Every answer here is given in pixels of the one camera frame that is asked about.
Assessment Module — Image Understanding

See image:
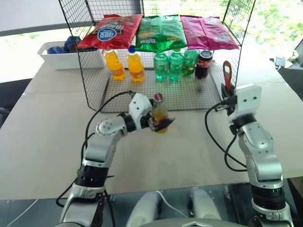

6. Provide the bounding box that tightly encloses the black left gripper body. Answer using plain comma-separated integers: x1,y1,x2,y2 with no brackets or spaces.
139,112,158,131

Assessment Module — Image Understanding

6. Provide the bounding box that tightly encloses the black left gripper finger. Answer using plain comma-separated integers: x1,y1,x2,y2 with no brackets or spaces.
151,117,176,132

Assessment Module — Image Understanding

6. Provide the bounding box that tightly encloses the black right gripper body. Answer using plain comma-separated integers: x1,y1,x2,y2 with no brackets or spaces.
222,94,238,117

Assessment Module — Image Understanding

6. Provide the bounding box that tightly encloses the glass bottle with orange drink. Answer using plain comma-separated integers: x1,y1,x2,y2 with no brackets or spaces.
151,93,169,134

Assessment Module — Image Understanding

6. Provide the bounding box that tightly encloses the red bottle opener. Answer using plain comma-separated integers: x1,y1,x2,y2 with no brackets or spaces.
222,61,234,92

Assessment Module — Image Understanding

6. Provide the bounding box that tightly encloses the dark cola plastic bottle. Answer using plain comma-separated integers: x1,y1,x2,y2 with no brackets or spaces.
195,50,214,80

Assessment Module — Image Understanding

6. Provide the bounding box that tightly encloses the green soda plastic bottle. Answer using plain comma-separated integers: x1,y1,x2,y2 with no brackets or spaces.
153,52,171,82
182,49,199,77
168,49,185,83

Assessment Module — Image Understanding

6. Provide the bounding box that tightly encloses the orange soda plastic bottle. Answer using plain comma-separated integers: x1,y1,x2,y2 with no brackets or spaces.
126,45,146,83
103,49,126,81

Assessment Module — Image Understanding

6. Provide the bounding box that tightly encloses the small grey background device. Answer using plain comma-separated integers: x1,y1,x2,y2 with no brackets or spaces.
275,56,287,70

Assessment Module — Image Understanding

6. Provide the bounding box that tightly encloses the magenta chip bag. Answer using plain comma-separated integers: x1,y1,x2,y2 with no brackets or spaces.
180,15,241,51

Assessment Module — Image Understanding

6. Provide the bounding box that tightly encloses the grey rounded robot leg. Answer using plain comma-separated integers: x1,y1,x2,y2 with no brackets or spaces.
125,190,162,227
188,187,223,227

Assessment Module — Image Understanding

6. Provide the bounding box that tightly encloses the green chip bag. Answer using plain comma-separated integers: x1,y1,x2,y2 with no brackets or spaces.
134,14,188,53

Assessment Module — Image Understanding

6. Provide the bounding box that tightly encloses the red chip bag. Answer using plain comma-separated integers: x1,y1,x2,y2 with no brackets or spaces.
77,14,144,51

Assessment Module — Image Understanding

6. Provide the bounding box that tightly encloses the dark rounded robot torso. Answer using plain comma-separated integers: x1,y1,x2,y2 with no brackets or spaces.
138,218,253,227

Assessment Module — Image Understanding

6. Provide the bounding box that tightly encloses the white plastic bin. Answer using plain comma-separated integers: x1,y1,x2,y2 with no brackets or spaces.
38,41,105,70

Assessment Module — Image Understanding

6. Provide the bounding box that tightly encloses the blue crumpled bag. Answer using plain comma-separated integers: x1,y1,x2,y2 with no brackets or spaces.
46,36,80,54

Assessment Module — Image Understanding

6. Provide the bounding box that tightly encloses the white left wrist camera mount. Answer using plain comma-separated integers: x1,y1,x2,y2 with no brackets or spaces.
128,93,153,129

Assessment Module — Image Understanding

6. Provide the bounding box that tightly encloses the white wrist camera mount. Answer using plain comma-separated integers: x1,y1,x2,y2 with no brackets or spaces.
226,83,263,124
128,93,153,129

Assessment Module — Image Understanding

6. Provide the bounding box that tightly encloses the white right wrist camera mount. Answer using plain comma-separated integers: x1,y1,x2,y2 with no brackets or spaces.
226,83,263,124

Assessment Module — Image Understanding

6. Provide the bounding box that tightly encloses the black wire rack shelf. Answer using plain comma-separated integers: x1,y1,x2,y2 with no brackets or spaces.
58,0,257,112

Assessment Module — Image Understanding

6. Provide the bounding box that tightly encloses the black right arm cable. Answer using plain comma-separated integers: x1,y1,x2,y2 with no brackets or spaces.
204,95,248,172

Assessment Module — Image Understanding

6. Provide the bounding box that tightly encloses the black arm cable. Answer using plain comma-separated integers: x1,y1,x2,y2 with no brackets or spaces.
55,90,134,208
204,95,248,172

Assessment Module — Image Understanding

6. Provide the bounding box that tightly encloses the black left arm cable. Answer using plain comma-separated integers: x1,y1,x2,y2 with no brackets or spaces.
55,90,134,208

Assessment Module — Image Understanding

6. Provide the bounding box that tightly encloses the white thin cable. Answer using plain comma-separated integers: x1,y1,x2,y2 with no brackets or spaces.
155,190,182,220

